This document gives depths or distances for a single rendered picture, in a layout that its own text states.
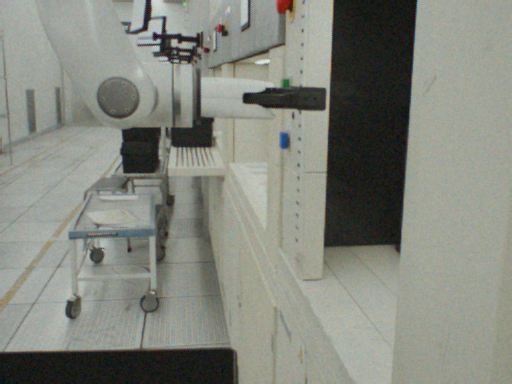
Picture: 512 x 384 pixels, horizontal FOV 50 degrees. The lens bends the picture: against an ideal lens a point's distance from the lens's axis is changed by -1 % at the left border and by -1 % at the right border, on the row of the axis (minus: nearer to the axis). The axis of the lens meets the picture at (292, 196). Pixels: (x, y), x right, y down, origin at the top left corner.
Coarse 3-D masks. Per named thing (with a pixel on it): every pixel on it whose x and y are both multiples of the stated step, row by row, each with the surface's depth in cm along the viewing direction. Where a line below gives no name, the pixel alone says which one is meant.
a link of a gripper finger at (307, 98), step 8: (304, 88) 75; (312, 88) 75; (320, 88) 75; (296, 96) 74; (304, 96) 74; (312, 96) 74; (320, 96) 75; (288, 104) 72; (296, 104) 74; (304, 104) 74; (312, 104) 75; (320, 104) 76
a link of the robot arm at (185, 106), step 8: (176, 64) 73; (176, 72) 71; (184, 72) 71; (176, 80) 70; (184, 80) 70; (192, 80) 71; (176, 88) 70; (184, 88) 70; (192, 88) 71; (176, 96) 70; (184, 96) 70; (192, 96) 71; (176, 104) 71; (184, 104) 71; (192, 104) 72; (176, 112) 71; (184, 112) 71; (192, 112) 72; (176, 120) 72; (184, 120) 72
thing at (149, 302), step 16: (96, 208) 319; (112, 208) 321; (128, 208) 323; (144, 208) 323; (80, 224) 285; (96, 224) 286; (112, 224) 286; (128, 224) 288; (144, 224) 288; (96, 256) 363; (160, 256) 372; (80, 304) 283; (144, 304) 289
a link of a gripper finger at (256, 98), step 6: (246, 96) 72; (252, 96) 71; (258, 96) 71; (264, 96) 71; (270, 96) 70; (276, 96) 70; (282, 96) 70; (288, 96) 72; (246, 102) 72; (252, 102) 71; (258, 102) 71; (264, 102) 71; (270, 102) 71; (276, 102) 70; (282, 102) 70; (288, 102) 72
